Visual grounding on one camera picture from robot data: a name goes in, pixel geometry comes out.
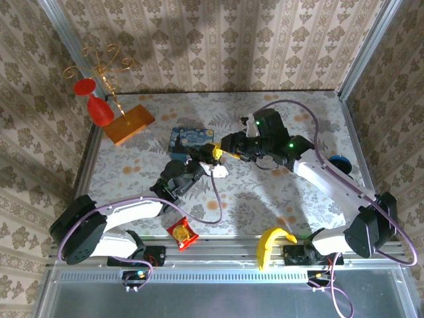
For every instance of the starry night painted box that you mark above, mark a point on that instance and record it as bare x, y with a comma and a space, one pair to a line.
185, 139

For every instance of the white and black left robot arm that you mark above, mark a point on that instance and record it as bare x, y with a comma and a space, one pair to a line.
132, 208

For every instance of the floral tablecloth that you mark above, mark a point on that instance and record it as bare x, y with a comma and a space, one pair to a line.
232, 205

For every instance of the red snack packet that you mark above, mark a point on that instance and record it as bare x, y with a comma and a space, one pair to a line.
181, 233

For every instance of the orange wooden block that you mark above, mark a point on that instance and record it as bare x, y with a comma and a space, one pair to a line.
132, 124

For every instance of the blue cup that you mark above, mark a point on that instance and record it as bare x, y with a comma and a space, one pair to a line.
341, 162

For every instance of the yellow banana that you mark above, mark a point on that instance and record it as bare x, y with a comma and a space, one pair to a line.
265, 245

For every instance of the red plastic wine glass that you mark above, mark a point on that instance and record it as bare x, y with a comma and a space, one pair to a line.
98, 111

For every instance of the black power connector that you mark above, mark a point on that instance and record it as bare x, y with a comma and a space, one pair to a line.
319, 278
134, 276

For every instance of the grey metal sheet tray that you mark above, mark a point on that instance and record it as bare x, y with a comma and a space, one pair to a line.
215, 301

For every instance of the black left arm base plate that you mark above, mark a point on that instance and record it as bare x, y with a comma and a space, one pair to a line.
157, 256

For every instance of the aluminium frame rail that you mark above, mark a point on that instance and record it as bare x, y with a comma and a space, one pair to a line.
225, 248

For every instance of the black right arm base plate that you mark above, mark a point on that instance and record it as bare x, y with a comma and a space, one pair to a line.
293, 256

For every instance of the aluminium frame post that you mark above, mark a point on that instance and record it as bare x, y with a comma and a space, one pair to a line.
367, 49
63, 36

